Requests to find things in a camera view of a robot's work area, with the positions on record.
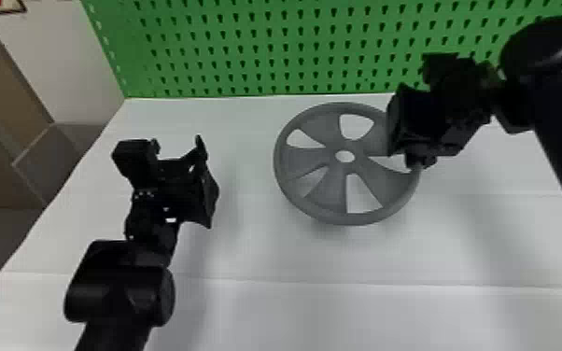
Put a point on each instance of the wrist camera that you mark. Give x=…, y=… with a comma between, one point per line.
x=135, y=161
x=415, y=120

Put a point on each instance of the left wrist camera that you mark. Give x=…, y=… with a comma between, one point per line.
x=135, y=161

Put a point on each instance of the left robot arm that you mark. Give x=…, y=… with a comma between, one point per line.
x=119, y=284

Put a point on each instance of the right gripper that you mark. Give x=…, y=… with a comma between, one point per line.
x=467, y=120

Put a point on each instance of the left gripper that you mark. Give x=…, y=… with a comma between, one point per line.
x=182, y=188

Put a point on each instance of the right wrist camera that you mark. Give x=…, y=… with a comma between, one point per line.
x=415, y=120

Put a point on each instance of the grey wheel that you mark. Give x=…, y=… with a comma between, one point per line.
x=332, y=191

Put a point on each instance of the framed sign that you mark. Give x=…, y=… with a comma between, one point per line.
x=0, y=5

